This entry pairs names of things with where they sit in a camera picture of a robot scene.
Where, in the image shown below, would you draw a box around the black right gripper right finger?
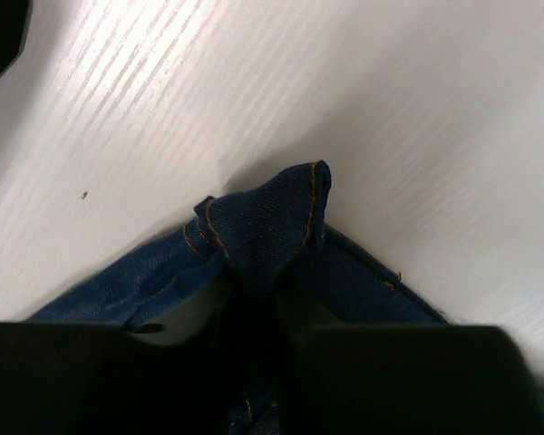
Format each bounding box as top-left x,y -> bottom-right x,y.
276,275 -> 544,434

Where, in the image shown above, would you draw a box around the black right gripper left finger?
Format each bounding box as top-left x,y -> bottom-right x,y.
0,289 -> 228,434

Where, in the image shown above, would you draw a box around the dark blue denim trousers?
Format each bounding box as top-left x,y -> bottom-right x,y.
31,161 -> 442,434

